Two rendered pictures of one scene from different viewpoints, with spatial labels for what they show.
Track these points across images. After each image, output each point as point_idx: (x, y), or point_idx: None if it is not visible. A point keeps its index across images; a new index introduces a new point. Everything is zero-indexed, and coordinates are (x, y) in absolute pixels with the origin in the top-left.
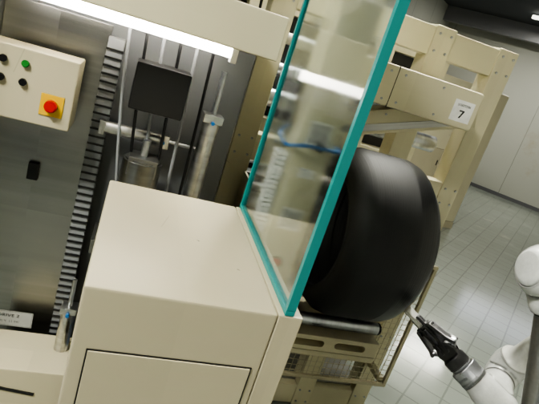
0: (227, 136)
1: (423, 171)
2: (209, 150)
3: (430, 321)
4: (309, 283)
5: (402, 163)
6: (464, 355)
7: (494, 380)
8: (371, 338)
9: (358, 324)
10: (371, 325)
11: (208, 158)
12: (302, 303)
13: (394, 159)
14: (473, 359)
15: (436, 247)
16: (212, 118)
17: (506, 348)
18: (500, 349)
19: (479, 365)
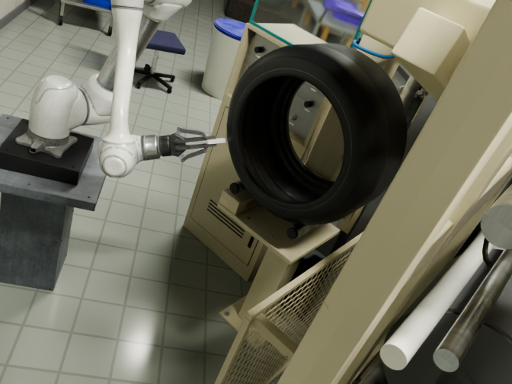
0: None
1: (314, 49)
2: (407, 81)
3: (204, 132)
4: (301, 163)
5: (331, 47)
6: (164, 136)
7: (132, 135)
8: (232, 193)
9: None
10: (239, 180)
11: (404, 88)
12: (307, 235)
13: (338, 48)
14: (155, 136)
15: (244, 75)
16: None
17: (132, 137)
18: (135, 143)
19: (148, 136)
